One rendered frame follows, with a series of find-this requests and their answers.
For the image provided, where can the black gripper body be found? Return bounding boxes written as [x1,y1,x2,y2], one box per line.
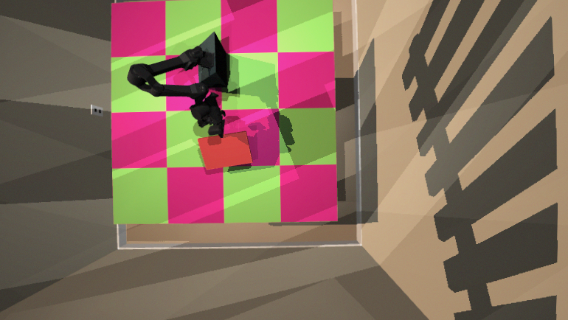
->
[207,108,226,136]

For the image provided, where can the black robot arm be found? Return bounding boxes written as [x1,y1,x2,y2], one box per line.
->
[127,46,218,127]

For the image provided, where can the red box lid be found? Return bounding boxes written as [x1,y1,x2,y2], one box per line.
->
[198,131,253,170]

